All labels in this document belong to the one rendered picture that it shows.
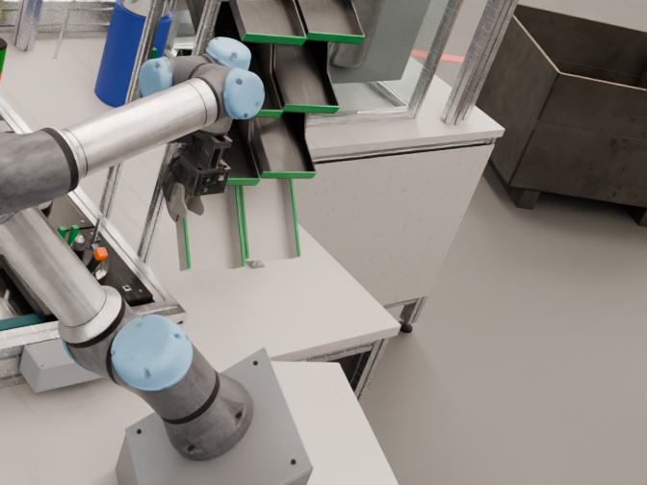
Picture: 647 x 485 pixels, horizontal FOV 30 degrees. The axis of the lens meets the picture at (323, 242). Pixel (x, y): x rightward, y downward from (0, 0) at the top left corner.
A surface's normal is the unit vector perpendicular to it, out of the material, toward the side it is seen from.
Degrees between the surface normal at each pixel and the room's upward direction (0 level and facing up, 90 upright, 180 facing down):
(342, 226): 90
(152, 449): 44
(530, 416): 0
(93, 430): 0
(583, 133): 90
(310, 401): 0
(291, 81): 25
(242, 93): 69
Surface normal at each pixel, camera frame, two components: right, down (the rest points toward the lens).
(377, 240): 0.59, 0.58
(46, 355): 0.30, -0.81
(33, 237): 0.69, 0.25
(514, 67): -0.93, -0.12
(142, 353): -0.32, -0.60
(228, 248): 0.53, -0.15
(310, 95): 0.46, -0.48
